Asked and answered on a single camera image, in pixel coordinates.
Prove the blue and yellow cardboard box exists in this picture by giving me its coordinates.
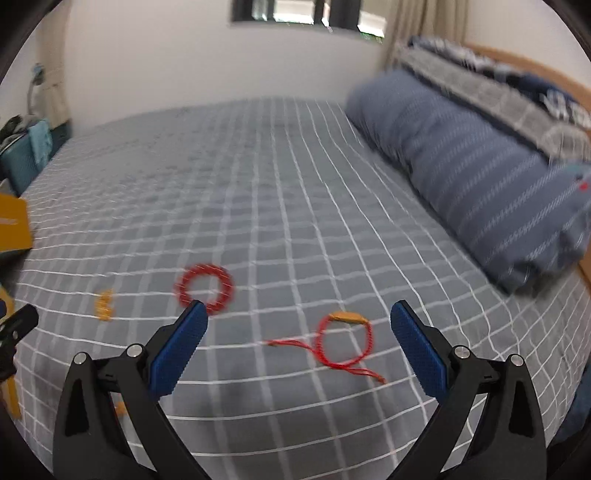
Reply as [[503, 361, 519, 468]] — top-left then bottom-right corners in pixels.
[[0, 191, 34, 420]]

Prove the blue striped pillow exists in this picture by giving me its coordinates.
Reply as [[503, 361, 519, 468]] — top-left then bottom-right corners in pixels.
[[344, 69, 591, 297]]

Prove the grey plaid folded blanket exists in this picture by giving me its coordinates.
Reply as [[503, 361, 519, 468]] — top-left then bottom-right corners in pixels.
[[392, 35, 591, 163]]

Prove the red string bracelet amber bead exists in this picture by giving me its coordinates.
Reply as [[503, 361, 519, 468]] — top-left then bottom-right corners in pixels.
[[268, 311, 387, 385]]

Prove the blue desk lamp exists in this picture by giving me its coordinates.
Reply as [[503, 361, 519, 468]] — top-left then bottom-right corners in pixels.
[[27, 64, 48, 115]]

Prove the teal suitcase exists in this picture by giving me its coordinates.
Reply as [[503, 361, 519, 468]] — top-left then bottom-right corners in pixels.
[[0, 134, 52, 195]]

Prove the wooden headboard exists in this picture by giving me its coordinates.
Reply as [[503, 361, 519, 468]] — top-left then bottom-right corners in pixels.
[[462, 42, 591, 112]]

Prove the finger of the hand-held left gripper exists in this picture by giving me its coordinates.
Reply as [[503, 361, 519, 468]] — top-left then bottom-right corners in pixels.
[[0, 304, 40, 344]]

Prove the teal cloth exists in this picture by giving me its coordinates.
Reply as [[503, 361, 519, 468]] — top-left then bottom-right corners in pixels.
[[28, 119, 53, 162]]

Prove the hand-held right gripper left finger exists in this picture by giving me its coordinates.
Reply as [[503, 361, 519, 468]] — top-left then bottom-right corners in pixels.
[[53, 300, 211, 480]]

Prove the yellow bead bracelet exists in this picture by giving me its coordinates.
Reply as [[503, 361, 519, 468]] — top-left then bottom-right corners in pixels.
[[94, 289, 115, 322]]

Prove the beige tied curtain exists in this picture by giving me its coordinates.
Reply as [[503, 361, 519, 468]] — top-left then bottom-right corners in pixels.
[[37, 58, 71, 126]]

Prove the dark framed window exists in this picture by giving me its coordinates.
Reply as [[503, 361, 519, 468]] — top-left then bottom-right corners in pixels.
[[230, 0, 387, 41]]

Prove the red bead bracelet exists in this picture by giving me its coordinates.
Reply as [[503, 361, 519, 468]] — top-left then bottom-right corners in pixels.
[[174, 263, 235, 316]]

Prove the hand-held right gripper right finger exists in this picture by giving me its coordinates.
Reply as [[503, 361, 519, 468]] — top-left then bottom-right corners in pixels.
[[388, 300, 548, 480]]

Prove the black bag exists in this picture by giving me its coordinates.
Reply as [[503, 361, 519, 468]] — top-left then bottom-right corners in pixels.
[[0, 114, 38, 145]]

